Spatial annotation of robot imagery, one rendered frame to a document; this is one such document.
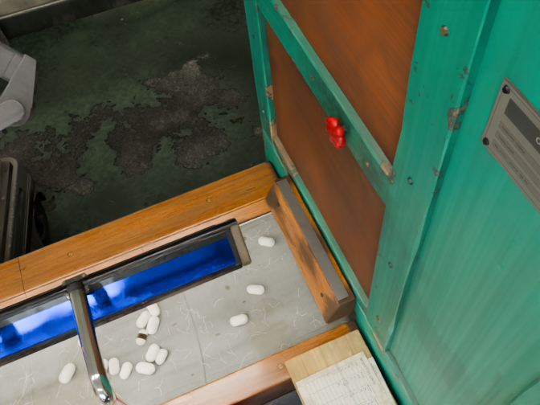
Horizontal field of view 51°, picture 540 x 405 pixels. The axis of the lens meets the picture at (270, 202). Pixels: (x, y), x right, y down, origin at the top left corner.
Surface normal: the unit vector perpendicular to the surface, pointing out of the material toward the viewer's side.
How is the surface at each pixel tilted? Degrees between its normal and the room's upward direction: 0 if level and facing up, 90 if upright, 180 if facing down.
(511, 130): 90
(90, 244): 0
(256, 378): 0
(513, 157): 90
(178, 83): 0
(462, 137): 90
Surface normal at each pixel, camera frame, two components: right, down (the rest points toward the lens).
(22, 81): 0.30, 0.18
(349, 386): -0.07, -0.53
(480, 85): -0.92, 0.36
